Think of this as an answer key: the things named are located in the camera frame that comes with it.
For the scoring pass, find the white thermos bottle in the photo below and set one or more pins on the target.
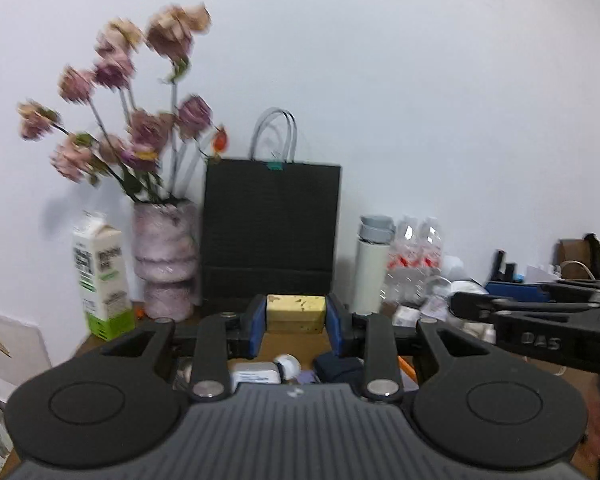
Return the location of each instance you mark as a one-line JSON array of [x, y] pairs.
[[372, 270]]

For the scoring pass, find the pink mottled vase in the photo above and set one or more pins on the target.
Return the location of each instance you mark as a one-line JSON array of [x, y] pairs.
[[165, 260]]

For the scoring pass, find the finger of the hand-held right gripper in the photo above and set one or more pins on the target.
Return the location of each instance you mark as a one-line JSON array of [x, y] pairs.
[[515, 289], [480, 305]]

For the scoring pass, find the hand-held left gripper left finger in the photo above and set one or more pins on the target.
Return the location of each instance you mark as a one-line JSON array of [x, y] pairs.
[[255, 327]]

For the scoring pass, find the white charger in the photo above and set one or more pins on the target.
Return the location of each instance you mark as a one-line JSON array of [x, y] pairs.
[[252, 374]]

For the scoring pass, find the green and white milk carton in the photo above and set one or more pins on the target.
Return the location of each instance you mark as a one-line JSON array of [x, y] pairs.
[[102, 280]]

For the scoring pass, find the black paper bag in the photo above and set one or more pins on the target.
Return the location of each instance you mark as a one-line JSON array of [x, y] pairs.
[[270, 230]]

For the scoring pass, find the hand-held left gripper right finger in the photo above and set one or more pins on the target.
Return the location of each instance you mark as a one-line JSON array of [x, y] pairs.
[[334, 325]]

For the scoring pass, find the wooden desktop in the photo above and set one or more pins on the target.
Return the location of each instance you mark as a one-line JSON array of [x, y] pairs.
[[86, 346]]

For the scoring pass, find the brown cardboard box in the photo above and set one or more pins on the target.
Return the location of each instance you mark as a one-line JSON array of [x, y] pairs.
[[575, 255]]

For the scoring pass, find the yellow sponge block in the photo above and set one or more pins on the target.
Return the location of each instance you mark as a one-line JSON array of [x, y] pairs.
[[295, 312]]

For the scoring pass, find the white round cap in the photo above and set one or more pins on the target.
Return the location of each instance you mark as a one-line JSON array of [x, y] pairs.
[[288, 365]]

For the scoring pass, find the black desk stand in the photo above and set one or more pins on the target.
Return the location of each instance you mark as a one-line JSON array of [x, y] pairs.
[[502, 266]]

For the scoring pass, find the white board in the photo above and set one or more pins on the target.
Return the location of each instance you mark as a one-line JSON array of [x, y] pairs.
[[10, 350]]

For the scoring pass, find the clear plastic water bottles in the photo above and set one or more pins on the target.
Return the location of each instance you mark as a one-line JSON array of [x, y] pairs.
[[415, 260]]

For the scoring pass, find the orange-edged cardboard box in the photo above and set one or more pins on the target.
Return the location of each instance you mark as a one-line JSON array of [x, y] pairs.
[[295, 346]]

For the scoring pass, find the navy blue pouch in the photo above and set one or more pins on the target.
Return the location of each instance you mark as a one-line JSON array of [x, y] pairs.
[[340, 370]]

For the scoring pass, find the dried pink flowers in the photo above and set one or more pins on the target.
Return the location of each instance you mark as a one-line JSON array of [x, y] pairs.
[[145, 130]]

